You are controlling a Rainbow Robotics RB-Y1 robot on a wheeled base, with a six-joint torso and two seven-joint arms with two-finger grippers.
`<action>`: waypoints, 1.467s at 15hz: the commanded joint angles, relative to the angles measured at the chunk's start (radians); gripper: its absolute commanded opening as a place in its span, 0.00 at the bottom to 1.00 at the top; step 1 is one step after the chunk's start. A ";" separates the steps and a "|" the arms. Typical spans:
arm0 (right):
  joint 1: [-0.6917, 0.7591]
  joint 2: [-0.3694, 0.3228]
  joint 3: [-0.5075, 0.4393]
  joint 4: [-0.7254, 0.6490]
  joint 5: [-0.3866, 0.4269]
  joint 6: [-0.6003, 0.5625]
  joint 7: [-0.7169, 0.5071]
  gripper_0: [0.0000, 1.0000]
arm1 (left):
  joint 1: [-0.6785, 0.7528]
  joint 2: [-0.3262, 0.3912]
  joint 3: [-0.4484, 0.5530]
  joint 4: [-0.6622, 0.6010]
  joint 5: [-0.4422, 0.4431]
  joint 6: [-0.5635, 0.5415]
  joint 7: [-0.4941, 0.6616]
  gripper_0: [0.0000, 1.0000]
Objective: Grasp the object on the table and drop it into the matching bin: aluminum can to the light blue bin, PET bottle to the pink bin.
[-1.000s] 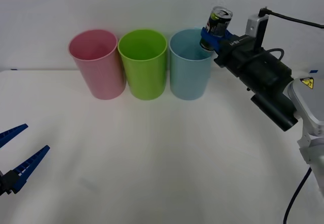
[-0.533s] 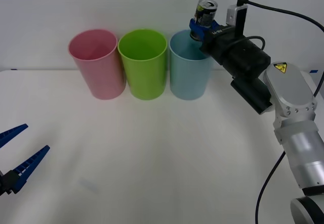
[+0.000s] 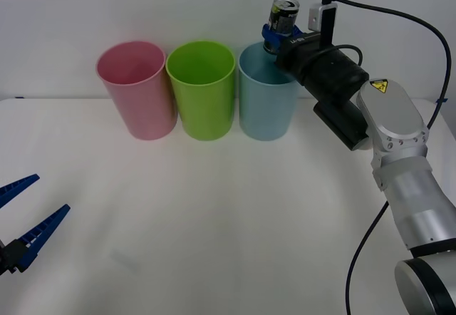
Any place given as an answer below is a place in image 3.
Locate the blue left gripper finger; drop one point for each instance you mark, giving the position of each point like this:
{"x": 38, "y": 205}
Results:
{"x": 39, "y": 238}
{"x": 16, "y": 188}

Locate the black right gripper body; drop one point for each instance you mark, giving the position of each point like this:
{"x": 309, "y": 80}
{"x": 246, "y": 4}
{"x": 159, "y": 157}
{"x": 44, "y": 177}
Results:
{"x": 297, "y": 49}

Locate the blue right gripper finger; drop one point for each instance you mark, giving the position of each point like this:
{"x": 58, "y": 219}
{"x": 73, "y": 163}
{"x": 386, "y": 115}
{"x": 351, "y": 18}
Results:
{"x": 296, "y": 31}
{"x": 272, "y": 36}

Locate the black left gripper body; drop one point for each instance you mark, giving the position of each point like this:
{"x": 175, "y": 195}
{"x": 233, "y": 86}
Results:
{"x": 5, "y": 258}

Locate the black drink can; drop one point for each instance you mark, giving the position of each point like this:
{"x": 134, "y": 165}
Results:
{"x": 283, "y": 15}

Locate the silver and black right arm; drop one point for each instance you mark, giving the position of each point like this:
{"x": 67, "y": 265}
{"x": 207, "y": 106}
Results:
{"x": 392, "y": 122}

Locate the pale blue plastic waste bin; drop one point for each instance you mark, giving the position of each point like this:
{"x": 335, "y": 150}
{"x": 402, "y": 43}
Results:
{"x": 265, "y": 112}

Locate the green plastic waste bin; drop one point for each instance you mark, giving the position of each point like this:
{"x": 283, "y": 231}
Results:
{"x": 204, "y": 112}

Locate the pink plastic waste bin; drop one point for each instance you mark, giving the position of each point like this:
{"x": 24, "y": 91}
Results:
{"x": 142, "y": 108}

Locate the pale grey right wrist camera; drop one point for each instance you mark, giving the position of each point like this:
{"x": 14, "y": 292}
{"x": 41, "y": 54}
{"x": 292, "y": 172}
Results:
{"x": 317, "y": 17}

